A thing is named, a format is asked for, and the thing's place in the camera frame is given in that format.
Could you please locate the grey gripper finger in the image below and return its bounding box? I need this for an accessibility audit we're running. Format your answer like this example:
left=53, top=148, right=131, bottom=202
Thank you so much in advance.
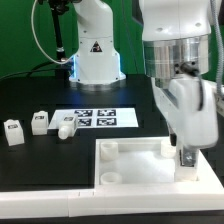
left=180, top=148, right=196, bottom=167
left=168, top=125, right=177, bottom=146

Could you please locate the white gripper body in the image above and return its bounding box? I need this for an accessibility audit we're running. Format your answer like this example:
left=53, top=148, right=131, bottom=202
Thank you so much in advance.
left=151, top=75, right=218, bottom=149

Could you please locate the white square tabletop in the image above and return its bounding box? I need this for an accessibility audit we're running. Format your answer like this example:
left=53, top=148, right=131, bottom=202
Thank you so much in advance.
left=94, top=137, right=202, bottom=195

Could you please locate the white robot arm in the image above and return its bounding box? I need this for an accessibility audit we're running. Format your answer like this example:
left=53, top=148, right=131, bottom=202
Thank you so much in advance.
left=73, top=0, right=220, bottom=168

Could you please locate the white L-shaped fence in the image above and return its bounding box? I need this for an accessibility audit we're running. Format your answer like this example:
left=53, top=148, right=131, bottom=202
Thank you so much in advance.
left=0, top=154, right=224, bottom=220

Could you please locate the white sheet with markers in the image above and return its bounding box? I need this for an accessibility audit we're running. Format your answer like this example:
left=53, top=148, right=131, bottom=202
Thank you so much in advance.
left=48, top=108, right=138, bottom=130

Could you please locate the black cable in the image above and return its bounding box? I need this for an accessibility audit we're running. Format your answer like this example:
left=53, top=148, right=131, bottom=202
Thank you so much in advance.
left=0, top=61, right=73, bottom=83

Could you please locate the black camera stand pole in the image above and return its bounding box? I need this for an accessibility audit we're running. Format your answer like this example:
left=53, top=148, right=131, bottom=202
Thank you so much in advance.
left=37, top=0, right=70, bottom=80

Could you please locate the white cable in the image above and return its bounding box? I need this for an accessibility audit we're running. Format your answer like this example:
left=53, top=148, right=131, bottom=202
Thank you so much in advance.
left=30, top=0, right=75, bottom=66

